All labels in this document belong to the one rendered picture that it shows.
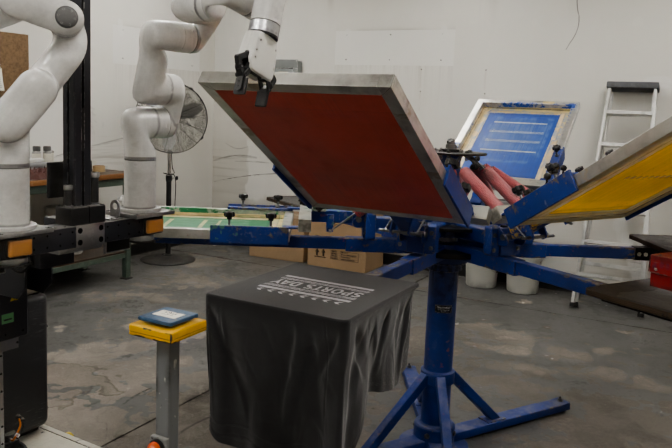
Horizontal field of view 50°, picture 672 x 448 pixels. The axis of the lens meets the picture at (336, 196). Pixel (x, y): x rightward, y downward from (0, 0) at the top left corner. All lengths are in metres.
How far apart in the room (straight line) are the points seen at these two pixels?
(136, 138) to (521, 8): 4.70
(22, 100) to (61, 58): 0.16
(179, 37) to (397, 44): 4.80
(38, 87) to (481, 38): 5.06
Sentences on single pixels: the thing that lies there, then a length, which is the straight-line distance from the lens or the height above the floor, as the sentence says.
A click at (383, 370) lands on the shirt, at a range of 2.11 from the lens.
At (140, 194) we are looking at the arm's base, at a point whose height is 1.19.
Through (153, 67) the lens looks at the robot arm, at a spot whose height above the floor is 1.57.
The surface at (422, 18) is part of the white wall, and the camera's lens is 6.70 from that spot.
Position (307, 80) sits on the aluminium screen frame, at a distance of 1.84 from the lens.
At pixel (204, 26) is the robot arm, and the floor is 1.69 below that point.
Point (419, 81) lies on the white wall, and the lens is 6.65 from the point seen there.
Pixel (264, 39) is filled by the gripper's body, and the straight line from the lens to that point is 1.74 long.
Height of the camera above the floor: 1.47
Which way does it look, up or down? 7 degrees down
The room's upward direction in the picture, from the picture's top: 2 degrees clockwise
